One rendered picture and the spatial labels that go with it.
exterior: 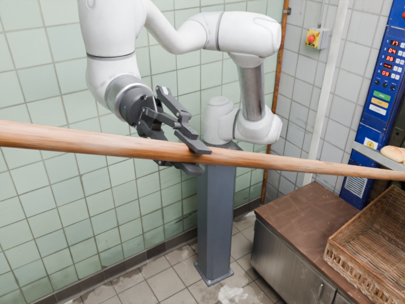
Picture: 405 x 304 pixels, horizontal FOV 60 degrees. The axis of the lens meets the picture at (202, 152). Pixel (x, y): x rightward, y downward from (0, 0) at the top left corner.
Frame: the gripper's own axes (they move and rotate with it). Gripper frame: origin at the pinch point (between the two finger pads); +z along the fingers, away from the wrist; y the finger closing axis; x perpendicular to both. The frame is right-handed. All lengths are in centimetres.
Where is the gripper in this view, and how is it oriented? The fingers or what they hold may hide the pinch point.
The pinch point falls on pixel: (188, 152)
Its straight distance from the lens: 56.8
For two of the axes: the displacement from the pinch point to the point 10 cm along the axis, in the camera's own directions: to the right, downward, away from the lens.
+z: 5.4, 4.7, -7.0
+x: -7.6, -0.8, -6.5
